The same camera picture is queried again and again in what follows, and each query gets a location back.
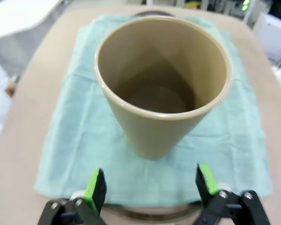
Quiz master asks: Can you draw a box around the white table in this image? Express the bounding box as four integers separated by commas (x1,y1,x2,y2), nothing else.
0,0,63,42

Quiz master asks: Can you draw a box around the white cabinet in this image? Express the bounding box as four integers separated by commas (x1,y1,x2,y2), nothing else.
252,12,281,58

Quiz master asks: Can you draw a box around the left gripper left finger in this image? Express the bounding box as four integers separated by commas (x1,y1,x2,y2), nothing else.
38,167,108,225

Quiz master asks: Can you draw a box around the brown tall cup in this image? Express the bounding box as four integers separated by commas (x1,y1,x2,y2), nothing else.
93,16,233,161

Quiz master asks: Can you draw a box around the dark brown serving tray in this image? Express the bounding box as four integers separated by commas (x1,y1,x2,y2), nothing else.
103,10,204,218

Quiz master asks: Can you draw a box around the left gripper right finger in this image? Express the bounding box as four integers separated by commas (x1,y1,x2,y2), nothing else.
195,163,271,225

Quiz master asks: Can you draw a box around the teal cloth mat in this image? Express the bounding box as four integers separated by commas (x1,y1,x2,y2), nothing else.
34,15,274,207

